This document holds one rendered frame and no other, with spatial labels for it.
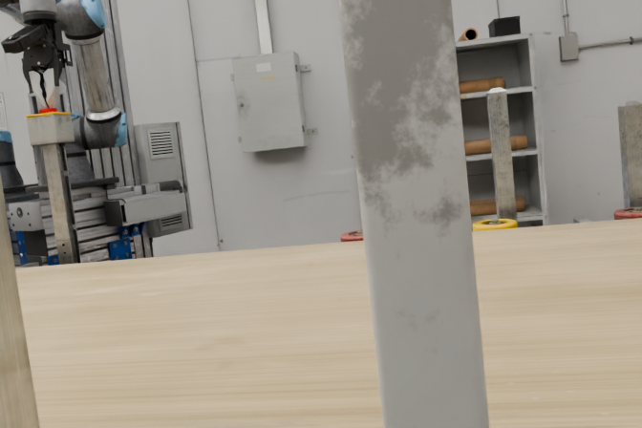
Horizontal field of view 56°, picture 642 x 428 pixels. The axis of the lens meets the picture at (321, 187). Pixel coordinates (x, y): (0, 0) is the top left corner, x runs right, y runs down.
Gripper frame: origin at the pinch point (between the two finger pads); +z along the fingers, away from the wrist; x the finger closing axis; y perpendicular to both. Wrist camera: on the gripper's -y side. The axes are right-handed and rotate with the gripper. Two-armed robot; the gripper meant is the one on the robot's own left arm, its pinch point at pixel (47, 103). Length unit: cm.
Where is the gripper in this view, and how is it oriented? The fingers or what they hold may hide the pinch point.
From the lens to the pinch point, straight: 151.7
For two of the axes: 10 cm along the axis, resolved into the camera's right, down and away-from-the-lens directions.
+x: -9.8, 0.9, 1.7
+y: 1.6, -1.0, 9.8
